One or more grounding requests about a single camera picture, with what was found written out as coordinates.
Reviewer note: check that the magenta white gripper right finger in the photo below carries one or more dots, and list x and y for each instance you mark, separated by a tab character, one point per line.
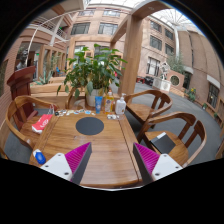
153	166

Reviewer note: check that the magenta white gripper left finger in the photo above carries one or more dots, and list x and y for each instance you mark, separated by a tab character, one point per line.
70	166

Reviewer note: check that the blue white computer mouse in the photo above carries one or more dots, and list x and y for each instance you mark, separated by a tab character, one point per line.
39	156

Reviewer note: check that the round dark grey mouse pad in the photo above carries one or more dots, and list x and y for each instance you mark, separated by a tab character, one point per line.
89	126

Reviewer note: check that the black notebook on chair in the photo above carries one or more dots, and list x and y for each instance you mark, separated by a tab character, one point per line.
163	143

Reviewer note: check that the wooden chair right near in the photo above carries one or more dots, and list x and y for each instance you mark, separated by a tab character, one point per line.
185	130

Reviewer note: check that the wooden chair left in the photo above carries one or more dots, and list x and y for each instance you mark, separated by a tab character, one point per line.
25	135

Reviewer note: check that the wooden chair behind table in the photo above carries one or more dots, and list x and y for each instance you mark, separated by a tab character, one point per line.
72	101

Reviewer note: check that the wooden chair right far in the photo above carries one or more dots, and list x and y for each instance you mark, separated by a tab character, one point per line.
161	102

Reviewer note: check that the white pump dispenser bottle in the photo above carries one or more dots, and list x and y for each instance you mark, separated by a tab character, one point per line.
120	105

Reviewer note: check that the yellow spray bottle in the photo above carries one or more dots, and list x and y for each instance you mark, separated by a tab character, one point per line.
109	99

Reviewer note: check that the blue tube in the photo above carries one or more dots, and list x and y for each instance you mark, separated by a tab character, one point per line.
98	103

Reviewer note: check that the green potted plant white pot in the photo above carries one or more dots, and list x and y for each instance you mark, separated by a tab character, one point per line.
94	72

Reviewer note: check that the dark red wooden podium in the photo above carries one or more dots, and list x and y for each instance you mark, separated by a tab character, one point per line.
19	83

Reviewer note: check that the bronze bust sculpture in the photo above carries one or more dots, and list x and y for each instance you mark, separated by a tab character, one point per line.
23	58

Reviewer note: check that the white statue on pedestal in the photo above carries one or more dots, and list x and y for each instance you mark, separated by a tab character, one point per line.
161	83

